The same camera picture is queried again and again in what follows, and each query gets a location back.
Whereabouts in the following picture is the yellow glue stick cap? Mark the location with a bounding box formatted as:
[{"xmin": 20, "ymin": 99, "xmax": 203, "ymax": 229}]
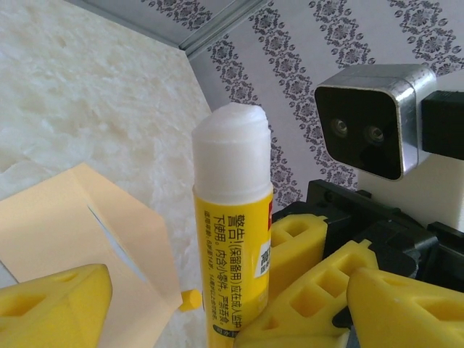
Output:
[{"xmin": 180, "ymin": 289, "xmax": 201, "ymax": 312}]

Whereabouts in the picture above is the black camera cable plug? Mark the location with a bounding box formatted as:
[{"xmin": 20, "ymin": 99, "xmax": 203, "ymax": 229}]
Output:
[{"xmin": 421, "ymin": 90, "xmax": 464, "ymax": 160}]

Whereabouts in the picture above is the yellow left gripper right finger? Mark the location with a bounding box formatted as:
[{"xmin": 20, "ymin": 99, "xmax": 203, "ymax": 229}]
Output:
[{"xmin": 347, "ymin": 268, "xmax": 464, "ymax": 348}]

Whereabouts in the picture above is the white paper letter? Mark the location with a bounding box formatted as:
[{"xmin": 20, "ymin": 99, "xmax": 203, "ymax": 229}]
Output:
[{"xmin": 86, "ymin": 204, "xmax": 146, "ymax": 284}]

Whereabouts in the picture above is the white right camera bracket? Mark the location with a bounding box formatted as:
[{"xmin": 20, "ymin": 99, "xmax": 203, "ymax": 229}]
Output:
[{"xmin": 357, "ymin": 150, "xmax": 464, "ymax": 235}]

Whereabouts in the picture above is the yellow glue stick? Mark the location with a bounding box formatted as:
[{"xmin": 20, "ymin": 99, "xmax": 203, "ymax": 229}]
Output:
[{"xmin": 191, "ymin": 103, "xmax": 275, "ymax": 348}]

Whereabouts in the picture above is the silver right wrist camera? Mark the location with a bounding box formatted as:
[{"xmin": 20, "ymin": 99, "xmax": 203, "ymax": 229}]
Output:
[{"xmin": 314, "ymin": 64, "xmax": 439, "ymax": 181}]

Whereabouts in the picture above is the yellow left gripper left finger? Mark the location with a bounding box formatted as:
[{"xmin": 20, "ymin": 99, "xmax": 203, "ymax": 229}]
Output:
[{"xmin": 0, "ymin": 263, "xmax": 113, "ymax": 348}]

